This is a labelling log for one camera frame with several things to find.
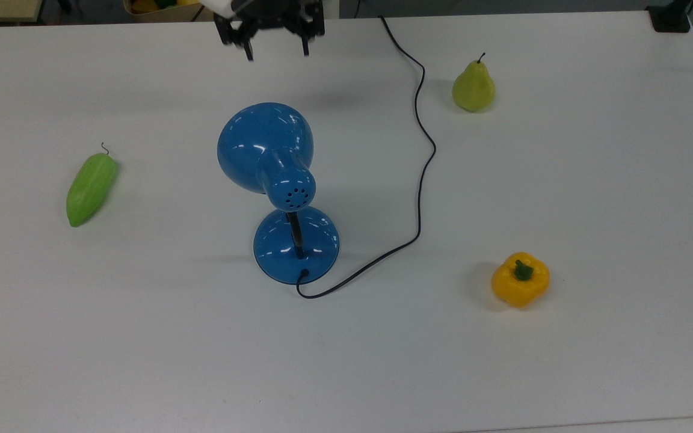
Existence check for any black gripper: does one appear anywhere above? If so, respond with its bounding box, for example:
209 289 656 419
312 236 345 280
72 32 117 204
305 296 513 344
214 0 325 63

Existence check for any blue desk lamp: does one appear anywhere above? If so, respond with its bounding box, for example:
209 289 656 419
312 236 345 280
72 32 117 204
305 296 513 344
217 102 340 286

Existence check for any yellow bin with produce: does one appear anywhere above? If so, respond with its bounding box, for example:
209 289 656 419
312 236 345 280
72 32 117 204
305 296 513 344
123 0 204 22

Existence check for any yellow-green pear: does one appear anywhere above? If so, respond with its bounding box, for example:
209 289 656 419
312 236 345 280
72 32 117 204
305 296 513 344
452 53 496 113

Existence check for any yellow bell pepper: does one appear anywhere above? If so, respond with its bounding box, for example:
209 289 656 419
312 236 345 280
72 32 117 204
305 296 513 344
491 252 550 309

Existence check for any black clamp block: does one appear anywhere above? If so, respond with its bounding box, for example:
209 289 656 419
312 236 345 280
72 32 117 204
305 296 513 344
646 0 693 34

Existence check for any white table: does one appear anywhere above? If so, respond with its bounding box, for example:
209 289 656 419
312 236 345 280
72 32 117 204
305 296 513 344
461 414 693 433

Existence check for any black lamp power cable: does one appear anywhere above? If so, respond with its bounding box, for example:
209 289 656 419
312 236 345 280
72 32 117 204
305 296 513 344
296 15 437 299

